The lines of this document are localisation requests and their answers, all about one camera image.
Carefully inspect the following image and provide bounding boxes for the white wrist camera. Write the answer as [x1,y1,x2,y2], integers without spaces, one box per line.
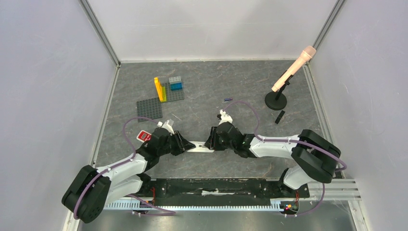
[217,110,233,125]
[157,119,175,134]

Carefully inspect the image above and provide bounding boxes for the red white small device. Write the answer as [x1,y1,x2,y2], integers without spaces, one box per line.
[136,130,151,142]

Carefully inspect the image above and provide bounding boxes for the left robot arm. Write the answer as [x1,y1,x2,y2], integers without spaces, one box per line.
[62,128,196,223]

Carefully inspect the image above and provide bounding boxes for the white cable duct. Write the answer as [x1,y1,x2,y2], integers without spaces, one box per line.
[119,200,284,212]

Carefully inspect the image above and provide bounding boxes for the grey baseplate with bricks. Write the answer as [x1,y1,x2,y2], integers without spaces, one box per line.
[162,83,185,103]

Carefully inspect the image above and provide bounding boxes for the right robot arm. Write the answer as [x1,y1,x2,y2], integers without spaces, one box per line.
[204,122,341,196]

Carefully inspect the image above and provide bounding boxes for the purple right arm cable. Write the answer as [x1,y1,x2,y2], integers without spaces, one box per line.
[223,101,347,218]

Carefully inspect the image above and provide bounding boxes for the white remote control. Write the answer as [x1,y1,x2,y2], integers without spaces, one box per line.
[187,141,214,153]

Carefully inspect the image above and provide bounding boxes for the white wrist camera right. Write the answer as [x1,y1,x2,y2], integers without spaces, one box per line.
[217,110,233,125]

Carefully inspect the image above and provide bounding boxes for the grey brick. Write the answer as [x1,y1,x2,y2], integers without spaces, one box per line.
[168,76,181,84]

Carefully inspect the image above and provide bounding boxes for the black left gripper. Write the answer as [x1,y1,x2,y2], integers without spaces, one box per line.
[158,130,194,156]

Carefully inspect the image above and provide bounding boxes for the yellow brick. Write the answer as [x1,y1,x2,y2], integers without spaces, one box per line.
[154,77,164,103]

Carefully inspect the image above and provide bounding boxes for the blue brick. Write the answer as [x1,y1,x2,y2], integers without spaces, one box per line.
[170,82,183,91]

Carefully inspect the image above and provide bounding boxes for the small black block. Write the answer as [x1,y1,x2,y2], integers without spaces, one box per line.
[275,110,285,124]

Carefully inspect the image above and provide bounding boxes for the aluminium frame rail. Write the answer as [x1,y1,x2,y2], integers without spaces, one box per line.
[79,0,121,167]

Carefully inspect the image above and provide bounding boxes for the pink toy microphone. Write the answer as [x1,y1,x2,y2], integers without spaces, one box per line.
[271,46,317,92]

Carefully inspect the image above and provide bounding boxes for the green brick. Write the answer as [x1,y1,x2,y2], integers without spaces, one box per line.
[161,86,167,103]

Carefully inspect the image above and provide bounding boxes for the dark grey brick baseplate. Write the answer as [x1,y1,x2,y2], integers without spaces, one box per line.
[136,97,163,122]

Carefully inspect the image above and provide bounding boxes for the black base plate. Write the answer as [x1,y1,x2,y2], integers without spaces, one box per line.
[136,178,310,206]

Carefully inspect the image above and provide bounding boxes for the black microphone stand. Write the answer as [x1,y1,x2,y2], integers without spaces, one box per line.
[265,80,290,111]

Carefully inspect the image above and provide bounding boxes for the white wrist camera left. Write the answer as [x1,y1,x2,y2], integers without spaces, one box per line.
[157,119,175,134]

